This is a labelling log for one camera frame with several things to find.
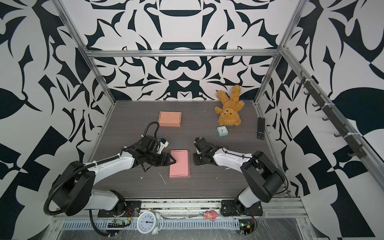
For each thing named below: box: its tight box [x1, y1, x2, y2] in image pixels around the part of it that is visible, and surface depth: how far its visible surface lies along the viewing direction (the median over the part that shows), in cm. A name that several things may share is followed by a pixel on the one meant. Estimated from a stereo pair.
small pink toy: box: [203, 210, 218, 222], surface depth 72 cm
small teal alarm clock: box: [216, 125, 229, 137], surface depth 104 cm
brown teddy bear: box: [214, 85, 245, 126], surface depth 106 cm
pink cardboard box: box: [169, 149, 191, 179], surface depth 86 cm
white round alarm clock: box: [135, 211, 163, 235], surface depth 70 cm
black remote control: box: [257, 117, 265, 140], surface depth 105 cm
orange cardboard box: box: [158, 111, 182, 127], surface depth 107 cm
